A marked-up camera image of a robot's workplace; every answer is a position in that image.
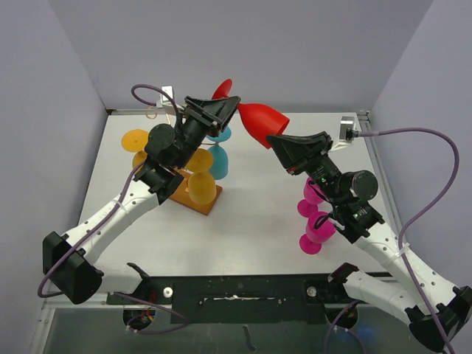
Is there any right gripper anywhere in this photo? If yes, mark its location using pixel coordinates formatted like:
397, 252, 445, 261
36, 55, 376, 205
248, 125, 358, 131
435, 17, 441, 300
265, 131, 345, 206

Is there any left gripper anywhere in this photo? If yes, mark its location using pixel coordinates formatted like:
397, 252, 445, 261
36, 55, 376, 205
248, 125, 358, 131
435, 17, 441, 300
173, 96, 240, 169

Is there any red wine glass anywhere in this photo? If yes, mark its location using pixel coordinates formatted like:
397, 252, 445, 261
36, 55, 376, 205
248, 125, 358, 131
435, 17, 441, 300
211, 78, 291, 150

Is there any blue wine glass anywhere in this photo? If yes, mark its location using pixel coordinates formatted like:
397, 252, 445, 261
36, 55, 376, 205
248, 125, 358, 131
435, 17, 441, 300
206, 127, 232, 180

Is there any orange wine glass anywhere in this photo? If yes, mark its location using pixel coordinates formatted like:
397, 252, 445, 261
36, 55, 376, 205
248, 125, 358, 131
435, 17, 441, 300
185, 148, 217, 205

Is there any yellow wine glass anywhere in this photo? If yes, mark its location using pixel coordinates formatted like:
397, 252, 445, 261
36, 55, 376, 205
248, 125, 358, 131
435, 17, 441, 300
121, 129, 149, 168

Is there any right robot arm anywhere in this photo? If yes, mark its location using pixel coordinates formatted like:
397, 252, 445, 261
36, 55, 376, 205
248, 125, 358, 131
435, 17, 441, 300
266, 132, 471, 353

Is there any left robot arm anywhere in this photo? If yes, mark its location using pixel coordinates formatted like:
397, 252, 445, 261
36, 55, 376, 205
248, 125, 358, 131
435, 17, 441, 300
42, 96, 240, 305

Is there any pink wine glass rear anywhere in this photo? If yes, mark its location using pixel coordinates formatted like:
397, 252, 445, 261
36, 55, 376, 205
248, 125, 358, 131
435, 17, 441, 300
297, 178, 325, 218

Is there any pink wine glass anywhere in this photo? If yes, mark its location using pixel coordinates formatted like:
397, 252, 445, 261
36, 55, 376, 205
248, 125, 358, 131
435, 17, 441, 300
299, 211, 336, 254
297, 178, 325, 218

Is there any pink wine glass front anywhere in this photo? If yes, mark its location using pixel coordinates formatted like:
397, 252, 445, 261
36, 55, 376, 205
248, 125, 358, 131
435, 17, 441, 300
299, 211, 336, 254

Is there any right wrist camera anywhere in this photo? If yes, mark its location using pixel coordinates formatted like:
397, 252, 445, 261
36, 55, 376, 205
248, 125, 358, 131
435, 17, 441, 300
330, 116, 358, 152

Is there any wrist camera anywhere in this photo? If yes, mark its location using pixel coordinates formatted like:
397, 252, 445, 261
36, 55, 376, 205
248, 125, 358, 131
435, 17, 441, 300
330, 116, 358, 152
156, 86, 174, 109

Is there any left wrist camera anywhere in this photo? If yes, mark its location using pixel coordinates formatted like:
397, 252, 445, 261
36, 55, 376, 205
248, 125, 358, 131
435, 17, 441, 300
156, 86, 174, 109

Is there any gold wire glass rack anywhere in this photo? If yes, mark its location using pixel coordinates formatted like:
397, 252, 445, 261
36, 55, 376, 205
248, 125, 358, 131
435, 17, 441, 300
144, 105, 224, 217

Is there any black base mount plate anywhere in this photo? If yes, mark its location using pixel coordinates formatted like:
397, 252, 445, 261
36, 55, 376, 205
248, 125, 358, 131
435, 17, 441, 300
128, 263, 352, 325

